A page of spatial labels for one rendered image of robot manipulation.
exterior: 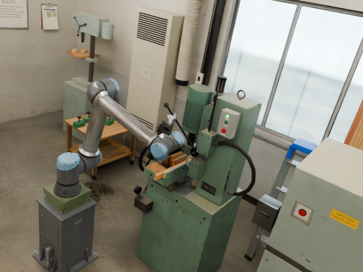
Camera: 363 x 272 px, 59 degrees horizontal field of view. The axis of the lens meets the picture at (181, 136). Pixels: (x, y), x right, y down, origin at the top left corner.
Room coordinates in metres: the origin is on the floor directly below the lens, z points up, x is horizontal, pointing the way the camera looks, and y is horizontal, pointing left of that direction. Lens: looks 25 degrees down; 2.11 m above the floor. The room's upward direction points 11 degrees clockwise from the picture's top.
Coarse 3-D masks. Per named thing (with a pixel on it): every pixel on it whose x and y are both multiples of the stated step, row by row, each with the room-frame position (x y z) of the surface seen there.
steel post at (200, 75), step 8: (216, 0) 3.49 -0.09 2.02; (224, 0) 3.50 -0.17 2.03; (216, 8) 3.50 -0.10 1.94; (224, 8) 3.53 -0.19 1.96; (216, 16) 3.49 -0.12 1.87; (216, 24) 3.48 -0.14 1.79; (208, 32) 3.52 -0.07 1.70; (216, 32) 3.48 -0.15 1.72; (208, 40) 3.49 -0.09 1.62; (216, 40) 3.51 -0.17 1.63; (208, 48) 3.50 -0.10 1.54; (208, 56) 3.49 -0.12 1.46; (208, 64) 3.48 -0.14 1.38; (200, 72) 3.52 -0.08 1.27; (208, 72) 3.48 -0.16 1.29; (200, 80) 3.48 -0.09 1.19; (208, 80) 3.51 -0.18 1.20
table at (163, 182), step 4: (156, 160) 2.18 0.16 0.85; (160, 164) 2.04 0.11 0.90; (164, 164) 2.05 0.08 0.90; (168, 164) 2.07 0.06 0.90; (144, 168) 1.97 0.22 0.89; (148, 168) 1.95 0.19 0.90; (144, 172) 1.96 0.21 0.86; (148, 172) 1.95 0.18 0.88; (152, 172) 1.92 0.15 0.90; (184, 172) 2.03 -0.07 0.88; (148, 176) 1.94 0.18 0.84; (152, 176) 1.92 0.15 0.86; (172, 176) 1.91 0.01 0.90; (176, 176) 1.95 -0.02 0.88; (180, 176) 1.99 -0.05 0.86; (160, 180) 1.88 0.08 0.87; (164, 180) 1.86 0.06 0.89; (168, 180) 1.87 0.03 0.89; (172, 180) 1.91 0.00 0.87; (176, 180) 1.95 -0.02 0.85; (160, 184) 1.88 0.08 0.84; (164, 184) 1.86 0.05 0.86; (168, 184) 1.88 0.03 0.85
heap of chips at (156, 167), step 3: (153, 162) 2.01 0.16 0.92; (156, 162) 2.00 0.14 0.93; (150, 165) 1.97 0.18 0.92; (153, 165) 1.96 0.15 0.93; (156, 165) 1.96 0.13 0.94; (159, 165) 1.96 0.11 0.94; (150, 168) 1.95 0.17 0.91; (153, 168) 1.94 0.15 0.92; (156, 168) 1.93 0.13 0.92; (159, 168) 1.93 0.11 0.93; (162, 168) 1.95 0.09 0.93; (165, 168) 1.96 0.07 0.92; (153, 171) 1.93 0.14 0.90; (156, 171) 1.92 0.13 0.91; (159, 171) 1.92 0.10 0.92
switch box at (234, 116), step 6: (228, 108) 1.86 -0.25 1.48; (222, 114) 1.81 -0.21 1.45; (228, 114) 1.79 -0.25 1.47; (234, 114) 1.77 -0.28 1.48; (222, 120) 1.81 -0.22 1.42; (228, 120) 1.78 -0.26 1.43; (234, 120) 1.77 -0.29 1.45; (222, 126) 1.80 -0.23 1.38; (228, 126) 1.78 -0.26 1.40; (234, 126) 1.78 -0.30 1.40; (228, 132) 1.77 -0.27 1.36; (234, 132) 1.80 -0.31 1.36; (228, 138) 1.77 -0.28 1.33
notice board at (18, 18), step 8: (0, 0) 3.91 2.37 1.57; (8, 0) 3.99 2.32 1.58; (16, 0) 4.07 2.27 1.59; (24, 0) 4.15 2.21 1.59; (0, 8) 3.90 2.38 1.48; (8, 8) 3.98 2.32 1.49; (16, 8) 4.06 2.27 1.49; (24, 8) 4.15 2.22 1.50; (0, 16) 3.90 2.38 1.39; (8, 16) 3.98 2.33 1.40; (16, 16) 4.06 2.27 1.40; (24, 16) 4.15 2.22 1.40; (0, 24) 3.89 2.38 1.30; (8, 24) 3.97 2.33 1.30; (16, 24) 4.06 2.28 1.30; (24, 24) 4.14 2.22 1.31
